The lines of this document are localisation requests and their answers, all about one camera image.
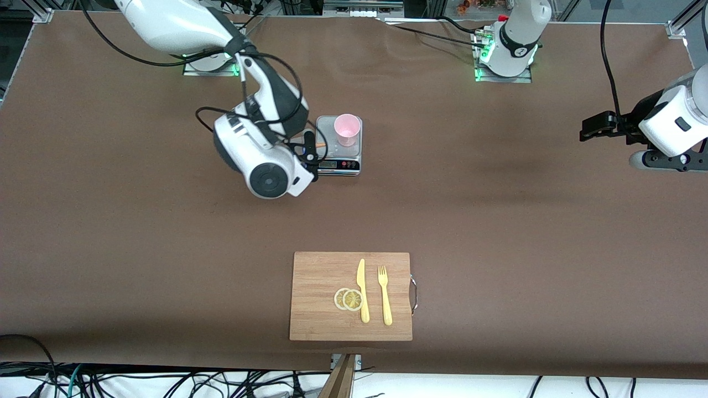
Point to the yellow plastic fork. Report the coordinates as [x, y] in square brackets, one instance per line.
[385, 298]

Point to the aluminium frame rail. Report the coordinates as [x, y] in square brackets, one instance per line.
[43, 12]

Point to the lemon slice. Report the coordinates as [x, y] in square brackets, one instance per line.
[353, 300]
[337, 299]

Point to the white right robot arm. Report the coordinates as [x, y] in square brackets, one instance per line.
[171, 22]

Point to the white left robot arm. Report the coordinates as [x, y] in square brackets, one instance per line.
[514, 33]

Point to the pink plastic cup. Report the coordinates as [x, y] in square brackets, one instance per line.
[347, 128]

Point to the metal beam bracket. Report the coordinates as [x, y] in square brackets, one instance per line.
[358, 360]

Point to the wooden support beam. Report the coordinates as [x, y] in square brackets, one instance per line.
[340, 381]

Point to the bamboo cutting board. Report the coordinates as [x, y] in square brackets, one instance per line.
[321, 298]

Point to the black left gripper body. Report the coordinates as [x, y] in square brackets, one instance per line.
[628, 125]

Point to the silver digital kitchen scale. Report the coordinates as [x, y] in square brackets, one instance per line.
[345, 157]

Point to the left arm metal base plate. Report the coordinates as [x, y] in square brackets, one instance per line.
[522, 78]

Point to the white power strip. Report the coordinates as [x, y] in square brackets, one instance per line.
[362, 8]

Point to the aluminium frame corner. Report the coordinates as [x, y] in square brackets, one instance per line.
[683, 19]

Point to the yellow plastic knife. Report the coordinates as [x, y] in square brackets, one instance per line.
[363, 293]

